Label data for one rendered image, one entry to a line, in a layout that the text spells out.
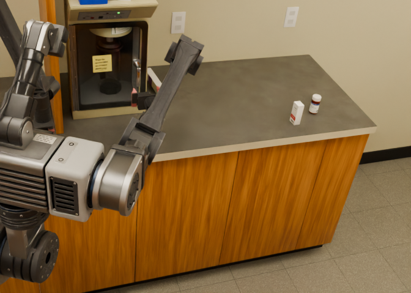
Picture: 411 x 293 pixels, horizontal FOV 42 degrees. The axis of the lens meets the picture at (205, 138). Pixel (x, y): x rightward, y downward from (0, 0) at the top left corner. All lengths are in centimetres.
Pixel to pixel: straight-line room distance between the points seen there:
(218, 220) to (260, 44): 99
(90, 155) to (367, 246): 239
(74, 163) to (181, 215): 135
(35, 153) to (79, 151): 10
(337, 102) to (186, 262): 110
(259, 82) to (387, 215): 136
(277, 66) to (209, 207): 87
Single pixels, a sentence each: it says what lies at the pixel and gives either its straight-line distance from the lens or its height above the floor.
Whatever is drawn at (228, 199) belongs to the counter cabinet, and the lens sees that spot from 257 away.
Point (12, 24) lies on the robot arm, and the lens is 178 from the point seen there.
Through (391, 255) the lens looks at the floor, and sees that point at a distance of 341.
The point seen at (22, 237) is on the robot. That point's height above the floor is 126.
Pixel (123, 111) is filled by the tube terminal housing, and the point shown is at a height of 96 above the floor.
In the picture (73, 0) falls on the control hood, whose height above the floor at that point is 151.
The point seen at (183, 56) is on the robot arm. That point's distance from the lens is 159.
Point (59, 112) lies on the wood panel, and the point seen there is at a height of 105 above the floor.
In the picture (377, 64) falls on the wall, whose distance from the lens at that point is 350.
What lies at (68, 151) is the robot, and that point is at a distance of 128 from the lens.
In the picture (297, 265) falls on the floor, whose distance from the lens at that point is 315.
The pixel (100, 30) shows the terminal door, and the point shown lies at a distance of 218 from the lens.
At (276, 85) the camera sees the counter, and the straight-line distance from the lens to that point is 277.
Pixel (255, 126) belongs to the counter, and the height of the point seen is 94.
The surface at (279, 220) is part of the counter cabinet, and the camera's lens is 284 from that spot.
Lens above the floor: 233
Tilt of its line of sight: 37 degrees down
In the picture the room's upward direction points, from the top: 7 degrees clockwise
